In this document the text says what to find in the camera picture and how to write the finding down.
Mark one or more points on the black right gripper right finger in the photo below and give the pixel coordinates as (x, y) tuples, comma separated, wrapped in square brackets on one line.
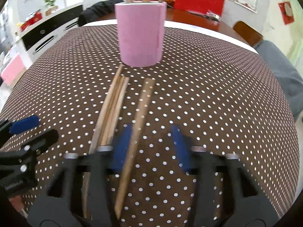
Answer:
[(243, 201)]

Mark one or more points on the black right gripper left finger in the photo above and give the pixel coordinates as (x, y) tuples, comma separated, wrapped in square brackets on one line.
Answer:
[(79, 194)]

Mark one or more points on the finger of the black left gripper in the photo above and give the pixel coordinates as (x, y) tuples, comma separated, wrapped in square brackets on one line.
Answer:
[(19, 126), (40, 143)]

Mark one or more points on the white black sideboard cabinet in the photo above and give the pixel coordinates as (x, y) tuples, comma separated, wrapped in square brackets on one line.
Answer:
[(39, 37)]

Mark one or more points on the red box on sideboard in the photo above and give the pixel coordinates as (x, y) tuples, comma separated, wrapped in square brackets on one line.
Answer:
[(31, 19)]

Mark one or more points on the brown polka dot tablecloth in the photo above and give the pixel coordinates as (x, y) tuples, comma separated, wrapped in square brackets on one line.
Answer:
[(221, 95)]

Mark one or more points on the potted green plant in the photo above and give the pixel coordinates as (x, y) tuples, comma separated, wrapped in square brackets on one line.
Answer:
[(50, 6)]

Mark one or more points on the grey jacket on chair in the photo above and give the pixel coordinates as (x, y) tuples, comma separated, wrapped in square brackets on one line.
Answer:
[(288, 77)]

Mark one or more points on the black jacket on chair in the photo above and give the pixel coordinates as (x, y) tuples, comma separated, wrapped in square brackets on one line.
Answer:
[(97, 11)]

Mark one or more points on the pink cylindrical utensil holder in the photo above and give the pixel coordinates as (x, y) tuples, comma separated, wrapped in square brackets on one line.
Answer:
[(140, 32)]

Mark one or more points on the brown wooden chair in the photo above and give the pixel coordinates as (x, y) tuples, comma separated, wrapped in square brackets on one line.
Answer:
[(250, 35)]

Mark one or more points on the red diamond door decoration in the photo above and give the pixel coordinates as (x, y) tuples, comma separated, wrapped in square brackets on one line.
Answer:
[(287, 12)]

